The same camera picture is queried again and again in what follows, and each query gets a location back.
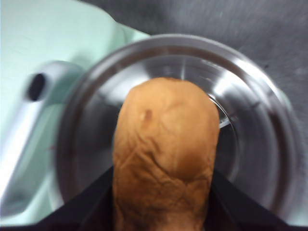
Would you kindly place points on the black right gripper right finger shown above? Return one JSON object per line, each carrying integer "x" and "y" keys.
{"x": 240, "y": 211}

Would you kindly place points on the brown potato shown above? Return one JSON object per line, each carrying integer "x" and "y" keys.
{"x": 166, "y": 149}

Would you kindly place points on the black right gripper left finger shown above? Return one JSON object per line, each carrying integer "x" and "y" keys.
{"x": 84, "y": 211}

